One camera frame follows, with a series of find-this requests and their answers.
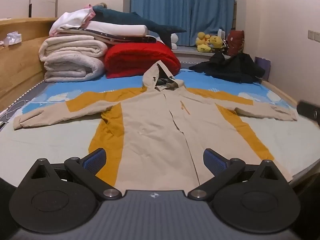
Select wooden headboard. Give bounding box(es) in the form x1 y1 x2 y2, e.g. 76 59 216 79
0 17 58 111

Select white folded quilt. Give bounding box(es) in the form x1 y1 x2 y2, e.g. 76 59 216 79
39 34 108 82

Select dark red bag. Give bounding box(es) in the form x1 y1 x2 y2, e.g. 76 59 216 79
226 30 245 57

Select wooden bed frame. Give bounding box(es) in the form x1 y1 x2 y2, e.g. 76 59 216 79
261 78 300 108

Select purple box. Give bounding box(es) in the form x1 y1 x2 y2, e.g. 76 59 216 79
254 56 271 81

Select wall switch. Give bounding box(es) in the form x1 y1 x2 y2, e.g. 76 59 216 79
308 30 320 43

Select beige and mustard hooded jacket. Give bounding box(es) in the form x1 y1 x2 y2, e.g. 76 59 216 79
13 60 298 190

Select blue curtain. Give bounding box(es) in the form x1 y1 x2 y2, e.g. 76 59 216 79
130 0 236 47

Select dark teal shark plush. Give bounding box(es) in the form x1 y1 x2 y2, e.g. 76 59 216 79
91 3 187 49

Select white and pink folded cloth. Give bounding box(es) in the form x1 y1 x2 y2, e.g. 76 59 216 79
49 4 96 36

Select black clothes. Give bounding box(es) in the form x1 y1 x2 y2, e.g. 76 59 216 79
189 51 266 84

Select red folded blanket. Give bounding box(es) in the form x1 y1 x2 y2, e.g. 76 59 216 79
104 41 181 79

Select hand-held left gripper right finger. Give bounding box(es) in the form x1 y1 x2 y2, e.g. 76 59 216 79
187 149 281 200

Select yellow plush toys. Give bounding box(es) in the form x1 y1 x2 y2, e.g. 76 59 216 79
195 31 223 53

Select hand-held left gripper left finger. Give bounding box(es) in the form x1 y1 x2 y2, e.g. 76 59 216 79
30 148 123 201

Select white folded pillow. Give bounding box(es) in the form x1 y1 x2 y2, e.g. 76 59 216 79
84 21 148 37

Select tissue pack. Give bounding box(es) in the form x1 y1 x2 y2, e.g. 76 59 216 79
2 31 23 47

